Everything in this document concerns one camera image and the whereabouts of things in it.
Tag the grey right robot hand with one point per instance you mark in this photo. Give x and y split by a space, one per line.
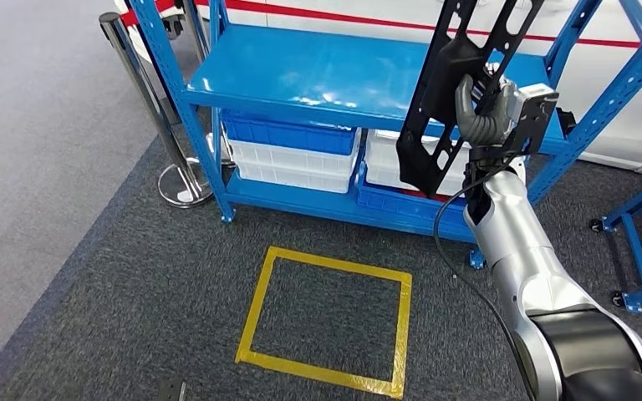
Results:
465 99

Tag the black plastic car part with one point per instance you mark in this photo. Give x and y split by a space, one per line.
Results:
443 77

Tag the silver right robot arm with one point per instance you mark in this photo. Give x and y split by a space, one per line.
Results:
526 265

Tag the blue steel shelf rack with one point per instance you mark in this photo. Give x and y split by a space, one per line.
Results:
310 72

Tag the blue wheeled shelf rack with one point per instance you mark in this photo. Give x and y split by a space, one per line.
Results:
639 260

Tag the red item in bin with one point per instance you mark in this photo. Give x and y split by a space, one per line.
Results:
429 195

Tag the small black plastic piece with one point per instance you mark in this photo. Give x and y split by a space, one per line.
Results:
566 122

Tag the red barrier belt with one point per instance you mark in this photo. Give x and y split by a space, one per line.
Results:
365 21

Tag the white car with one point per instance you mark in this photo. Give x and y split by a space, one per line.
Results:
603 99

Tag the yellow floor tape rectangle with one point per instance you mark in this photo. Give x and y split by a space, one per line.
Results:
254 321

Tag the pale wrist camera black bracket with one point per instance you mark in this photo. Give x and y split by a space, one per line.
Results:
537 116

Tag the chrome stanchion post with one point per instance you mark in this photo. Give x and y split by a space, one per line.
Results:
196 33
144 99

